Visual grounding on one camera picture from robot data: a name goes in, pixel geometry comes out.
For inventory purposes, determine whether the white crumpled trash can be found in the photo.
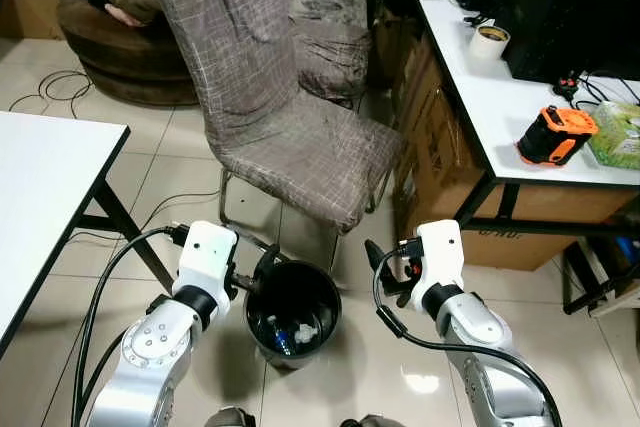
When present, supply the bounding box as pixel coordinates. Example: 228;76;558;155
293;321;323;346

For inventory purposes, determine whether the black round rubbish bin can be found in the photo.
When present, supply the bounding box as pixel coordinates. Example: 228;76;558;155
244;259;344;370

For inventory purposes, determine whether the blue plastic bottle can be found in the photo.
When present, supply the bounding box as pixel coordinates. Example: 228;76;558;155
266;315;293;356

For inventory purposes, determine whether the brown cardboard box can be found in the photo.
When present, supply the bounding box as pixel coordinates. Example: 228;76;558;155
393;35;640;272

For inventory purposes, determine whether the grey left robot foot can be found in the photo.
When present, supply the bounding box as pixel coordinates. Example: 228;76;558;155
204;406;258;427

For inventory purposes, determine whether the grey robot foot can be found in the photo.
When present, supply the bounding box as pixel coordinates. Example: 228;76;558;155
204;406;258;427
340;415;407;427

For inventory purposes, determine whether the grey right robot foot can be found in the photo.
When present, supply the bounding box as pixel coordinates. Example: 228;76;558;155
340;415;407;427

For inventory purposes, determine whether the orange and black tool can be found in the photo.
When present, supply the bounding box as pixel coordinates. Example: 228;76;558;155
515;104;600;167

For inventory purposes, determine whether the small brown cloth covered chair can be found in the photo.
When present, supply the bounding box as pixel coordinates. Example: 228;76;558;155
289;0;374;108

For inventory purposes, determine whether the white table with black legs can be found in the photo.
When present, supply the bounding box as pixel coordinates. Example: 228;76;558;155
0;111;176;360

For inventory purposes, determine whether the white tape roll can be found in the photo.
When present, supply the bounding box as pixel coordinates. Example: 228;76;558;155
469;21;512;61

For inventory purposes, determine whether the black plug with red button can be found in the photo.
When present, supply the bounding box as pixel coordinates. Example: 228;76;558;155
553;71;584;100

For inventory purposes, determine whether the dark brown round pouf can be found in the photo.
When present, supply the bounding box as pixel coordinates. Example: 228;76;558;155
55;0;201;109

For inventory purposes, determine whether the green tissue box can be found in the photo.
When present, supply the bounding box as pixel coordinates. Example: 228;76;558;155
587;99;640;171

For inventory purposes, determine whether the black computer box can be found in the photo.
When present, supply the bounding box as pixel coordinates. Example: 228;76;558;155
499;0;630;85

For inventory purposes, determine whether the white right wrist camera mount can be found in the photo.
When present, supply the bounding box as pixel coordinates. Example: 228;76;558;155
414;219;467;294

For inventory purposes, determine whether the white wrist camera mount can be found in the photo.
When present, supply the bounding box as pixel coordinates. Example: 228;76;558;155
177;220;240;299
414;219;467;294

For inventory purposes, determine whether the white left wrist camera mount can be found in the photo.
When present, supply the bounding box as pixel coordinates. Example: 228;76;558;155
177;220;240;299

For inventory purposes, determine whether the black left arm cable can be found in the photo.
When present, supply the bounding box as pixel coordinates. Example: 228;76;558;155
70;226;191;427

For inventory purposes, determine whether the white desk with black frame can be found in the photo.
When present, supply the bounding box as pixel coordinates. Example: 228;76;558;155
394;0;640;316

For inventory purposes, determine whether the coiled black floor cable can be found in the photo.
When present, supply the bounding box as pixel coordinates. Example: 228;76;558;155
8;68;97;117

